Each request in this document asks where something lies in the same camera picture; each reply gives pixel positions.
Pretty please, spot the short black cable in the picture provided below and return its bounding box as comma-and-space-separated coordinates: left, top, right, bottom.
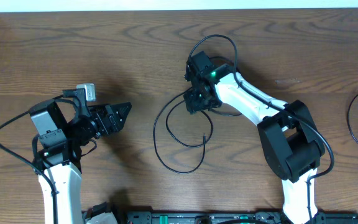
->
152, 88, 242, 174

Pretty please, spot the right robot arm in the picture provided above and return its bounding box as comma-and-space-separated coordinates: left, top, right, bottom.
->
184, 52, 325, 223

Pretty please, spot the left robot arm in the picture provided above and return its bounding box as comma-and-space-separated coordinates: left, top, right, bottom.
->
29, 99, 132, 223

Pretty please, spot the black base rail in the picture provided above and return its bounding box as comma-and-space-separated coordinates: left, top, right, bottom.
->
82, 202, 358, 224

